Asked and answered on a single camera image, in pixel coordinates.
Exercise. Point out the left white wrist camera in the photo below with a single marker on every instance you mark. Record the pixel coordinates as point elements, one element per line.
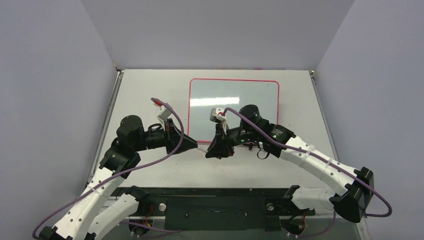
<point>163,111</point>

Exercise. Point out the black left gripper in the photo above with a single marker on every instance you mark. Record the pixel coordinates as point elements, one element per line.
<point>172,136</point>

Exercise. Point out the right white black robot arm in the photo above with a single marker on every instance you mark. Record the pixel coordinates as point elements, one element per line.
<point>348,190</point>

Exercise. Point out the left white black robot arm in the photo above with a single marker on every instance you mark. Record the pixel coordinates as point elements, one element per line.
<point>84,219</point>

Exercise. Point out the aluminium table frame rail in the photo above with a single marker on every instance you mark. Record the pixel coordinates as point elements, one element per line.
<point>185,206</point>

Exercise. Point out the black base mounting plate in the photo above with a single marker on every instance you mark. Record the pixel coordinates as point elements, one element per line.
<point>296,224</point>

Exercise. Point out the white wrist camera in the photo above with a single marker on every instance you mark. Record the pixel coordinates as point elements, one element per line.
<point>218,116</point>
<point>163,111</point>

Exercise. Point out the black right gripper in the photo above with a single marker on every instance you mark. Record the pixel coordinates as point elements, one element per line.
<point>224,139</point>

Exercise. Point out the pink-framed whiteboard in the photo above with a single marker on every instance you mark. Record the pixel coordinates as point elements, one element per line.
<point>208,93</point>

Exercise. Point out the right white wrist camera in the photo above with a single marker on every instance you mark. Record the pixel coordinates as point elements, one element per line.
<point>218,116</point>

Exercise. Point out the black whiteboard marker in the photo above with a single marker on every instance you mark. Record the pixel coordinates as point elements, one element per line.
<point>201,149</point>

